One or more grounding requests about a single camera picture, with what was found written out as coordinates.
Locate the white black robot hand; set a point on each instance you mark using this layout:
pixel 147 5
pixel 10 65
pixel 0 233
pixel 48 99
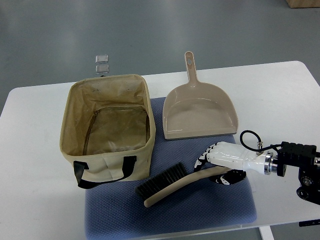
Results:
pixel 235 157

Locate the beige brush black bristles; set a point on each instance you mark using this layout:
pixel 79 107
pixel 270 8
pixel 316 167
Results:
pixel 172 179

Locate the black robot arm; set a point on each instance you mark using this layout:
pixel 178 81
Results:
pixel 305 157

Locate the beige fabric bag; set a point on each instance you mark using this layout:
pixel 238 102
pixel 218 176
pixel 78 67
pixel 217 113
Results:
pixel 108 130

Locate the beige plastic dustpan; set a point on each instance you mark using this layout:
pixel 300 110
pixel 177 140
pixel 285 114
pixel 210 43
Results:
pixel 197 109

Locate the white table leg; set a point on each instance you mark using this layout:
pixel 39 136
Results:
pixel 266 233

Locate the black table control panel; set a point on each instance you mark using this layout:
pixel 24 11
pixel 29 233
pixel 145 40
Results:
pixel 308 223

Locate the blue quilted mat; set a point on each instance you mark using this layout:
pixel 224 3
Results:
pixel 115 212

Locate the brown cardboard box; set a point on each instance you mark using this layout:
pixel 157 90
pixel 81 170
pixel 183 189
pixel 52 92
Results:
pixel 295 4

